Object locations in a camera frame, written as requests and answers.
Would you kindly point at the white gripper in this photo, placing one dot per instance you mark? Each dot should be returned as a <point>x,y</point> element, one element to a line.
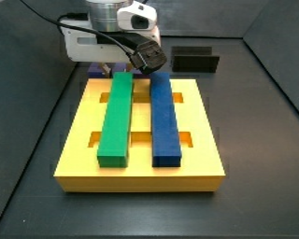
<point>85,49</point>

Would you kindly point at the green rectangular bar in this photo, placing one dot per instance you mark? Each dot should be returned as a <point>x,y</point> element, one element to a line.
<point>113,152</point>

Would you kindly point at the black angle fixture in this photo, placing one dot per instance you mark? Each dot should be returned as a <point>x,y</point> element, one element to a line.
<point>194,59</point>

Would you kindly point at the blue rectangular bar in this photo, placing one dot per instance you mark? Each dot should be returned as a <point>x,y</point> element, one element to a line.
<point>166,146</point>

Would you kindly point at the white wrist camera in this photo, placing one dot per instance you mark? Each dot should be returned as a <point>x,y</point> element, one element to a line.
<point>138,17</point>

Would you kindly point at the yellow slotted board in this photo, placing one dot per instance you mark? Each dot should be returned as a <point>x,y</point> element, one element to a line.
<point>201,171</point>

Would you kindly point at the purple m-shaped block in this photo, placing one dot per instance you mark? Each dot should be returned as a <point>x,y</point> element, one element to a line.
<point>95,71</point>

